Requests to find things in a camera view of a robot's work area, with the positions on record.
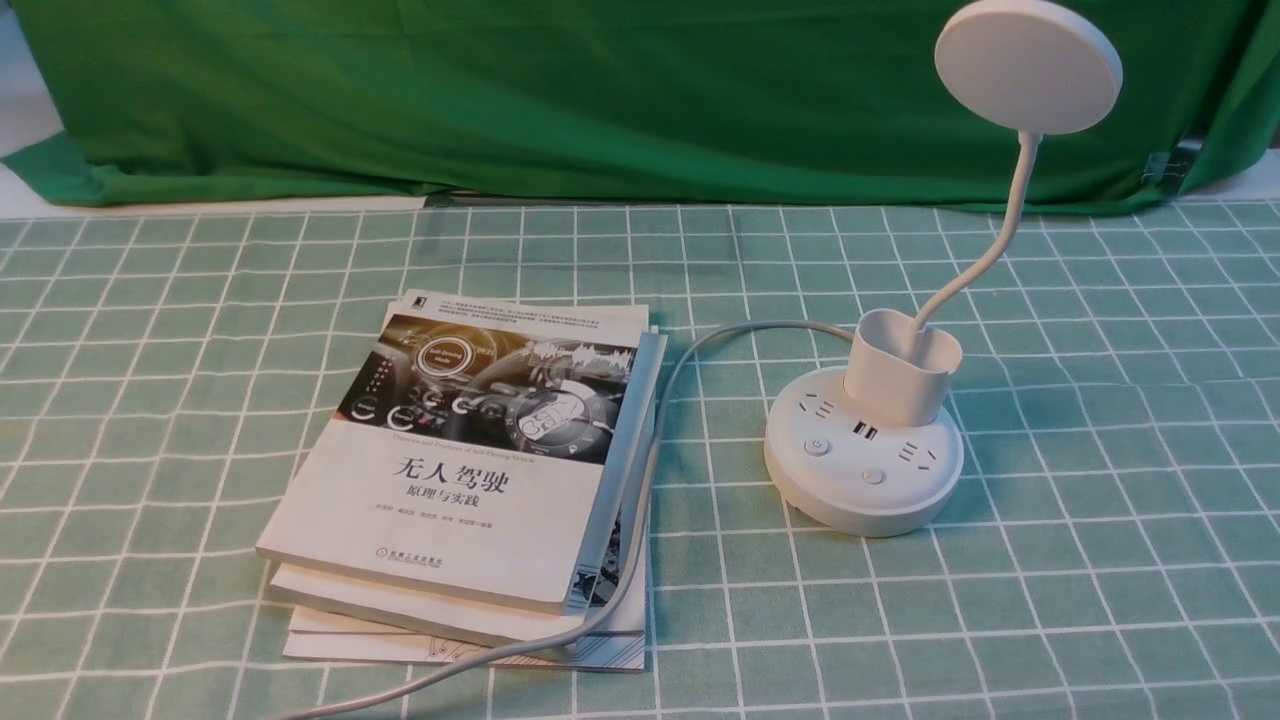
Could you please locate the metal binder clip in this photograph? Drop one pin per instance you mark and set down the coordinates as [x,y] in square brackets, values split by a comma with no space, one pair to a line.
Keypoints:
[1168,171]

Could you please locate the white desk lamp with sockets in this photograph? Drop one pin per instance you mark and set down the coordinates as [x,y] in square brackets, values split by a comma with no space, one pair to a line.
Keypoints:
[869,448]

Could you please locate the white book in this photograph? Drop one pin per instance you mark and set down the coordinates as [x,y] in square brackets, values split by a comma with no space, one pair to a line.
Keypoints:
[600,500]
[344,620]

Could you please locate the top book autonomous driving cover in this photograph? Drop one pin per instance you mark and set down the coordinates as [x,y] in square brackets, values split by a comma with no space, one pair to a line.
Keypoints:
[440,480]

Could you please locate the green backdrop cloth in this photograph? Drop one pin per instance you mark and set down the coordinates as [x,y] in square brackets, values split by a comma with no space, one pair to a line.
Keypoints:
[770,102]

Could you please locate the green checkered tablecloth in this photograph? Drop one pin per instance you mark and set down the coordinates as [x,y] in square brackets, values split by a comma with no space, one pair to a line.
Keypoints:
[1111,550]

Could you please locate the bottom white book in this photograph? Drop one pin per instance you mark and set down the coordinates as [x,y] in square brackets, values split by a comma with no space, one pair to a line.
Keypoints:
[344,620]

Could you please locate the middle white book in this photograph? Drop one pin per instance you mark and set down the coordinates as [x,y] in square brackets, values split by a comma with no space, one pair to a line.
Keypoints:
[600,500]

